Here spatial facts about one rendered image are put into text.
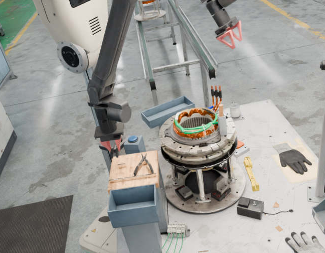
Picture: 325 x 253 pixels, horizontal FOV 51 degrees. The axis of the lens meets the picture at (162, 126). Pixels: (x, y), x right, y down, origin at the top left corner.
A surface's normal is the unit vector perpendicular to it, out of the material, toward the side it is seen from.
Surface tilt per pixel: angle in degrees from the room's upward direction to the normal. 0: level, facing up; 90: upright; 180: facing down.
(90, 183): 0
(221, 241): 0
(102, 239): 0
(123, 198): 90
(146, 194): 90
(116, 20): 81
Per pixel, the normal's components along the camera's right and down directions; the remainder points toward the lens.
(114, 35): -0.48, 0.42
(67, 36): -0.42, 0.79
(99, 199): -0.16, -0.82
